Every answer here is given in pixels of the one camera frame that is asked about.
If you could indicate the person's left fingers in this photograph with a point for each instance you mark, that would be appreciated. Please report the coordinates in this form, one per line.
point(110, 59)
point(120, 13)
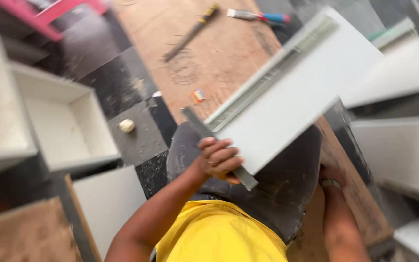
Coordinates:
point(226, 153)

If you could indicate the small colourful packet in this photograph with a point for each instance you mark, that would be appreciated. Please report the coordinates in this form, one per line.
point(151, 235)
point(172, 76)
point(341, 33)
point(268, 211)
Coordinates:
point(198, 96)

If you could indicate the yellow black hand saw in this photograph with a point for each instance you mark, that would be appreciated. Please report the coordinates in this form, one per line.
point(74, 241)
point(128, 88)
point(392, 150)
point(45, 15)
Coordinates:
point(191, 32)

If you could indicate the brown plywood sheet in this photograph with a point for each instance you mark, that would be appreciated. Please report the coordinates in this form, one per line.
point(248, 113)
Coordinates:
point(216, 47)

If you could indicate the person's left hand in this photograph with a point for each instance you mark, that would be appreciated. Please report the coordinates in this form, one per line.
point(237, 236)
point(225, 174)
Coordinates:
point(213, 162)

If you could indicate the crumpled white paper ball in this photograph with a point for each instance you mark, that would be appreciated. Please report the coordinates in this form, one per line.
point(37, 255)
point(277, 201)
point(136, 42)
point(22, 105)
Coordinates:
point(127, 126)

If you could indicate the brown wooden board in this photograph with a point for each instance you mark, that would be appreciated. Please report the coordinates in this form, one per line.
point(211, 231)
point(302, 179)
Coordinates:
point(24, 236)

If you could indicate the white board with brown edge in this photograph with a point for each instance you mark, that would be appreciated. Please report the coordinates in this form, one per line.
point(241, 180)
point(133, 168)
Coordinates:
point(107, 207)

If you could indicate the yellow shirt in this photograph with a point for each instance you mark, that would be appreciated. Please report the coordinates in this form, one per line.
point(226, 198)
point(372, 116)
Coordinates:
point(216, 236)

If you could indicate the silver wrist band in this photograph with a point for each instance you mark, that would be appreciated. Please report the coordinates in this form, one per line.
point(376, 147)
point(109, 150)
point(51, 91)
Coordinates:
point(331, 183)

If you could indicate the small white open drawer box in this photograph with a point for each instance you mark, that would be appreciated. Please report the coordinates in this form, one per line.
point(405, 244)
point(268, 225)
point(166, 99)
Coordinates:
point(64, 123)

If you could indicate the person's right hand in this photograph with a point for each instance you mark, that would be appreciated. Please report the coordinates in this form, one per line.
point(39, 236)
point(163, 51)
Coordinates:
point(330, 174)

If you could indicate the pink stool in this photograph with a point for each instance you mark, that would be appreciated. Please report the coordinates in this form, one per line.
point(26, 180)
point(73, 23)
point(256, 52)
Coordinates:
point(45, 20)

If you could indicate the dark grey trousers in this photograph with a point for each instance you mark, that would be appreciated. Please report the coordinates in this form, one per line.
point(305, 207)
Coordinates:
point(282, 196)

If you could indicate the white drawer panel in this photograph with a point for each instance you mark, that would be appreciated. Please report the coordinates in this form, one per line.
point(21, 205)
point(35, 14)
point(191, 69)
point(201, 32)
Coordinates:
point(296, 91)

